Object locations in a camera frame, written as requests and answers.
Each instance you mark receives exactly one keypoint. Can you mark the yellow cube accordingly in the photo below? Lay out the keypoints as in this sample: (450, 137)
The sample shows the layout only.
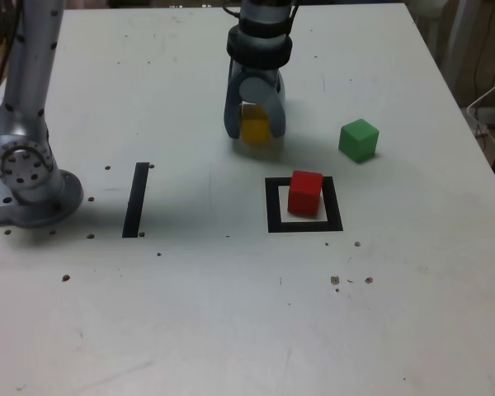
(254, 128)

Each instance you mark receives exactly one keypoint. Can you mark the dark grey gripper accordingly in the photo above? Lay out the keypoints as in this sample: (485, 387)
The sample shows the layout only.
(257, 72)

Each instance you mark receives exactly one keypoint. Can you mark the green cube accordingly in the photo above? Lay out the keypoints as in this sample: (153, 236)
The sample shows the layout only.
(358, 140)

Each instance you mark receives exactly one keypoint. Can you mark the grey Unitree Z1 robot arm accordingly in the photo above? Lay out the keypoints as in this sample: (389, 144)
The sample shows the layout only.
(24, 123)

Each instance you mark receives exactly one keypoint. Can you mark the red cube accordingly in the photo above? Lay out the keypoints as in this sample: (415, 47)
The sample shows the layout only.
(305, 194)

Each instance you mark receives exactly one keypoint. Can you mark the black tape strip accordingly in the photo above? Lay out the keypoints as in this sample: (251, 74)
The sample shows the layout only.
(135, 202)

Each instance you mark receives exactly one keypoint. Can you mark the black tape square outline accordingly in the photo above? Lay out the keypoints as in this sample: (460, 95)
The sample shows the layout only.
(334, 206)

